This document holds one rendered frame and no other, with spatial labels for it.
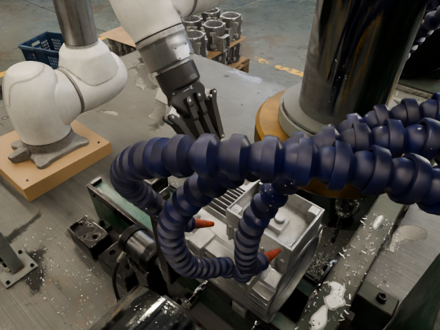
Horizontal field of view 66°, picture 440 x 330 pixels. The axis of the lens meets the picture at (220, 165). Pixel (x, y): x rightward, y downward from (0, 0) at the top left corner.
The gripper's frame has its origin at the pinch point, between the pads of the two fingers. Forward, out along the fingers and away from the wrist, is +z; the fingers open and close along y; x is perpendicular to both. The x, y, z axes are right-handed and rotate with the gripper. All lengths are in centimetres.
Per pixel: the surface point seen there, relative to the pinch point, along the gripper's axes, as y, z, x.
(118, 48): 140, -45, 250
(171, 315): -28.7, 3.3, -17.9
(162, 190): -19.7, -7.6, -12.7
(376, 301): 4.5, 34.0, -22.1
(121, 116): 23, -8, 75
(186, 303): -23.7, 9.8, -10.3
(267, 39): 300, 9, 206
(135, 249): -21.3, 5.2, 4.7
